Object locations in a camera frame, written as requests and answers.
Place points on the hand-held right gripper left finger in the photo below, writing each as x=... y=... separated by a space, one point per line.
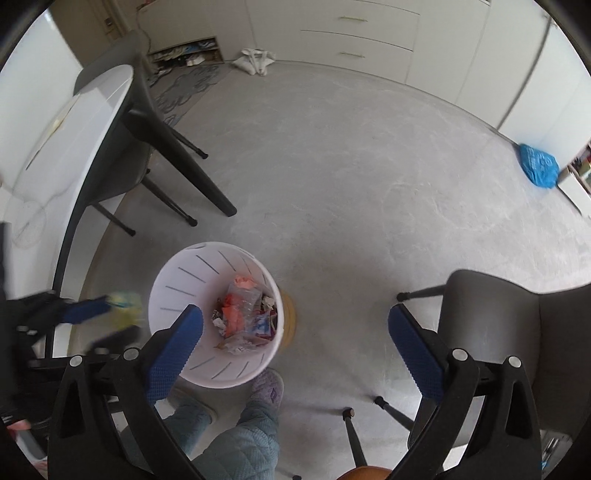
x=175 y=350

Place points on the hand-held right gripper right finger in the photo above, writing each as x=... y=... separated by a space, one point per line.
x=415 y=355

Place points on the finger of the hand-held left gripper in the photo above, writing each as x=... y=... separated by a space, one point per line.
x=85 y=310
x=115 y=339

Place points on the yellow paper ball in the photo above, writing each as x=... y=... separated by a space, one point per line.
x=124 y=314

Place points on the clear snack bag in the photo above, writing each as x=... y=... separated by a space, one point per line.
x=240 y=345

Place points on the red-orange wrapper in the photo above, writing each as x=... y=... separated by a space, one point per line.
x=233 y=318

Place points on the white trash bin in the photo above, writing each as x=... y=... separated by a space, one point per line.
x=184 y=277

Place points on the clear plastic bottle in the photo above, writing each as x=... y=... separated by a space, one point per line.
x=247 y=302

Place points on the blue wrapper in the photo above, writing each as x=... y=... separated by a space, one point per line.
x=262 y=324

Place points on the pink paper ball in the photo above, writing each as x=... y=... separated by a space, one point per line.
x=243 y=281

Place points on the printed white paper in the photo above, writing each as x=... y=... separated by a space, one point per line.
x=268 y=301

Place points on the purple slipper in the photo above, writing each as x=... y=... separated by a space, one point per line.
x=270 y=387
x=194 y=404

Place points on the person's left leg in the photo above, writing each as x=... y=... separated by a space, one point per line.
x=189 y=429

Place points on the person's leg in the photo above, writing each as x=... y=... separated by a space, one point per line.
x=189 y=429
x=244 y=443

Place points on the grey chair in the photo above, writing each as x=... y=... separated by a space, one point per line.
x=124 y=170
x=498 y=323

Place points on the person's right leg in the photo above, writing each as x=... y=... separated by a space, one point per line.
x=244 y=443

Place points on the yellow round object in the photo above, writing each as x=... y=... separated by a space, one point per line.
x=288 y=323

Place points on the brown wooden chair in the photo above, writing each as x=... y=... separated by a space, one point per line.
x=364 y=473

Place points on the black table leg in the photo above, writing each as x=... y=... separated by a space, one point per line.
x=184 y=157

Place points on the blue plastic bag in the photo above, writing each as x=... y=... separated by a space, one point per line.
x=538 y=166

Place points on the grey patterned rug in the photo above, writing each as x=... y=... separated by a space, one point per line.
x=189 y=90

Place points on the shoe shelf niche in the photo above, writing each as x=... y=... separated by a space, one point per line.
x=184 y=53

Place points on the white cloth bag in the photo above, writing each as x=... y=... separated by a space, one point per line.
x=254 y=62

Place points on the white tall cabinet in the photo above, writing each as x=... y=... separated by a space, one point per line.
x=498 y=60

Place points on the drawer cabinet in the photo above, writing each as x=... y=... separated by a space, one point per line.
x=332 y=32

